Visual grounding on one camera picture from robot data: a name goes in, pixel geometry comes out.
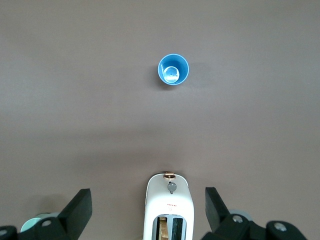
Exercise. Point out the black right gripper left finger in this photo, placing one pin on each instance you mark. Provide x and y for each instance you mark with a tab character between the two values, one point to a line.
72	215

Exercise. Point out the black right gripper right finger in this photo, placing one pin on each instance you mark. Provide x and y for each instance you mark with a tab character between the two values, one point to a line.
220	215

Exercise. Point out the blue ribbed plastic cup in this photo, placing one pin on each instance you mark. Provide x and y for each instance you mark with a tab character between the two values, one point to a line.
183	67

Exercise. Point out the mint green bowl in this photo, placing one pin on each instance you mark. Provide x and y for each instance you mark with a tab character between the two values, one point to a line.
31	222

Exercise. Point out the white two-slot toaster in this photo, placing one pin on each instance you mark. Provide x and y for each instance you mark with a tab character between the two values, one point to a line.
168	200

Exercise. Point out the brown bread slice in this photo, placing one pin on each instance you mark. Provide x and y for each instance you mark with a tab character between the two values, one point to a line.
163	228

